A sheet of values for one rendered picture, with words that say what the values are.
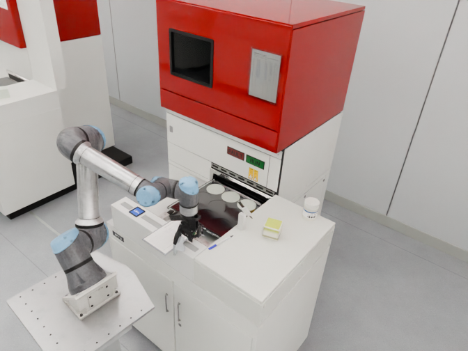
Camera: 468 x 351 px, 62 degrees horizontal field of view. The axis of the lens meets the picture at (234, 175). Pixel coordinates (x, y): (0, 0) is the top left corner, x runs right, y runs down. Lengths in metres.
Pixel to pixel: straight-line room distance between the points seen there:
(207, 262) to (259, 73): 0.86
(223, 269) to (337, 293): 1.47
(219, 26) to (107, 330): 1.37
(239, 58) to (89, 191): 0.88
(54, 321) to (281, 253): 0.94
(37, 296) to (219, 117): 1.15
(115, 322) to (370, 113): 2.46
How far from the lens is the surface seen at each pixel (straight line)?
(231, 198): 2.12
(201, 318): 1.91
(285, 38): 1.72
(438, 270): 3.46
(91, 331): 1.68
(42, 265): 3.21
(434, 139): 3.25
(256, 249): 1.73
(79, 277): 1.67
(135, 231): 1.93
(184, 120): 2.32
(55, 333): 1.71
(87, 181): 1.72
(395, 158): 3.39
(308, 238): 1.83
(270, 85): 1.80
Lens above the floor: 2.14
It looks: 33 degrees down
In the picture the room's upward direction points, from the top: 4 degrees clockwise
